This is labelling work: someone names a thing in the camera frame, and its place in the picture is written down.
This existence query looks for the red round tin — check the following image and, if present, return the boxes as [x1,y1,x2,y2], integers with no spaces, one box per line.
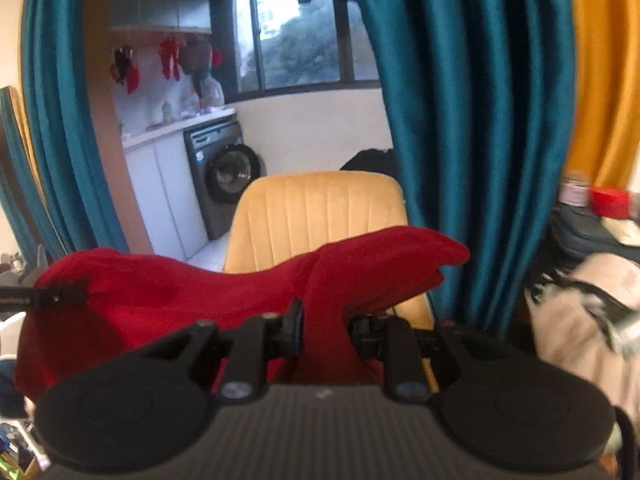
[590,186,632,219]

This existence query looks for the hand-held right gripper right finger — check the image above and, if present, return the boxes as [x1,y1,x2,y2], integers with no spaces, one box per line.
[349,316,521,404]

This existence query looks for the black bag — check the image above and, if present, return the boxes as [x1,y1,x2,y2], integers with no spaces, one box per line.
[340,148,399,177]

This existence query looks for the white black patterned cloth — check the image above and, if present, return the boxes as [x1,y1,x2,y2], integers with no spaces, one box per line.
[524,251,640,413]

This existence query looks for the yellow upholstered chair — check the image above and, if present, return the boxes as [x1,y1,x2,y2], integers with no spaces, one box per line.
[222,170,437,333]

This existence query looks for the red shirt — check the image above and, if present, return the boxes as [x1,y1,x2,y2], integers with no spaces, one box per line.
[14,226,472,401]

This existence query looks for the hanging dark red garment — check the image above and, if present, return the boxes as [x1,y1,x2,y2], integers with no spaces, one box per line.
[179,40,214,79]

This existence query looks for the clear plastic bag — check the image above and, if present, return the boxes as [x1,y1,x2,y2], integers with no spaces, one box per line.
[199,74,227,110]

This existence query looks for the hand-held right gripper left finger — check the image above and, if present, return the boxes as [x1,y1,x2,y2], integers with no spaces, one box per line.
[120,299,306,405]

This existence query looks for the grey cushion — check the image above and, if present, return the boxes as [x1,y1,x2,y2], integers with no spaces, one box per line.
[549,204,640,263]

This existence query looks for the dark framed window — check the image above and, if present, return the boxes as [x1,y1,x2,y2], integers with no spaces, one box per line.
[209,0,382,95]

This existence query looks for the yellow curtain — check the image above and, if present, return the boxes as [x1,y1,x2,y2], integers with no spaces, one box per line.
[564,0,640,192]

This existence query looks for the clear jar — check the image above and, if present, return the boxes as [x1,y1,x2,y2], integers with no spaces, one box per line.
[559,171,594,207]

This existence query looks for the grey washing machine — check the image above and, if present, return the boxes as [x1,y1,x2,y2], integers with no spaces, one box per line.
[182,120,267,242]

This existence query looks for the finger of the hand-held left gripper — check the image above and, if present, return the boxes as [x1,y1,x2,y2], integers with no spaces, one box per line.
[32,280,89,311]

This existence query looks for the teal curtain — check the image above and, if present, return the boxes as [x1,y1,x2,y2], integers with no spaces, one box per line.
[20,0,132,261]
[344,0,577,343]

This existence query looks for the white base cabinet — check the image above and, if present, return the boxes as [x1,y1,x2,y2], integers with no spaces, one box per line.
[122,130,211,263]

